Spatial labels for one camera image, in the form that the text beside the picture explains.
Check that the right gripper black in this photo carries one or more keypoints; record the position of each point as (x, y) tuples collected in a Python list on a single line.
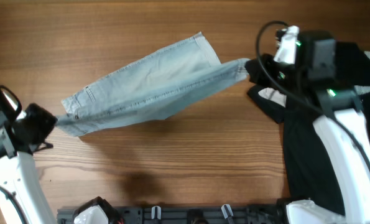
[(259, 76)]

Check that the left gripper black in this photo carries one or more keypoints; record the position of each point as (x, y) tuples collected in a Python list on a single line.
[(48, 121)]

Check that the light blue denim jeans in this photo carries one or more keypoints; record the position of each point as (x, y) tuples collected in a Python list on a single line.
[(152, 88)]

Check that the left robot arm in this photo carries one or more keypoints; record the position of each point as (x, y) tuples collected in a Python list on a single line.
[(21, 197)]

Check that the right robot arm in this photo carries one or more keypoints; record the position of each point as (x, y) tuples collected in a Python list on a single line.
[(319, 89)]

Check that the black and white shirt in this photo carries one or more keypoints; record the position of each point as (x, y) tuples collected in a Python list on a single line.
[(352, 64)]

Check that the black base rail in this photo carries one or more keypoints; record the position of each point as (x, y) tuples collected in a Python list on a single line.
[(251, 214)]

